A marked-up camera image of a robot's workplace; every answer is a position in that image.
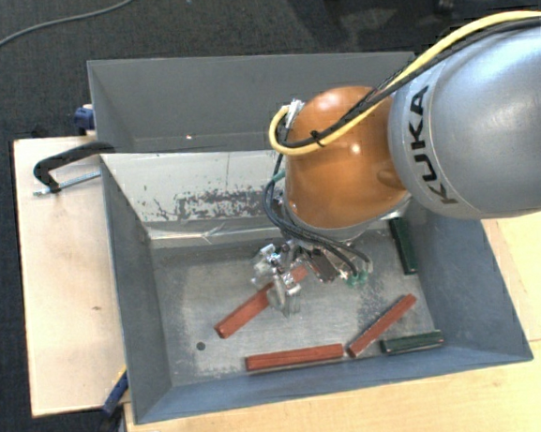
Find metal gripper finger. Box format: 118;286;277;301
264;270;306;320
248;243;292;289

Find red-brown block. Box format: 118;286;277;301
342;291;424;360
243;342;347;373
209;265;315;341

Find dark green flat block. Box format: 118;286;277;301
379;329;446;357
387;215;421;277

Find grey metal bin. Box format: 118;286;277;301
85;23;537;427

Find pale wood board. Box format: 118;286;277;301
7;130;132;418

